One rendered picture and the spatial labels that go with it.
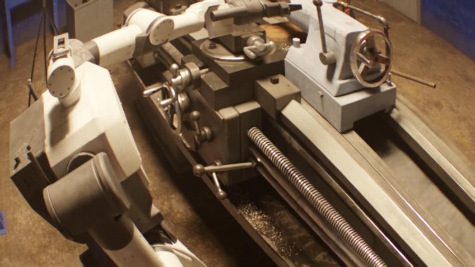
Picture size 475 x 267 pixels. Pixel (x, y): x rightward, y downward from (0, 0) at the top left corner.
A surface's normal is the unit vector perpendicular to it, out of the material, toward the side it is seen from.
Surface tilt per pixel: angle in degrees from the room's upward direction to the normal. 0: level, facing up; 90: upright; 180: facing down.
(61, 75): 94
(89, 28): 90
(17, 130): 15
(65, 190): 21
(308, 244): 0
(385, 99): 90
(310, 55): 66
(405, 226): 36
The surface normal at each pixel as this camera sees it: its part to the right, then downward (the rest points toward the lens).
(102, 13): 0.55, 0.47
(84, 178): -0.16, -0.57
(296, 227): -0.04, -0.81
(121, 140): 0.89, 0.02
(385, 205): -0.55, -0.49
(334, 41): -0.87, 0.09
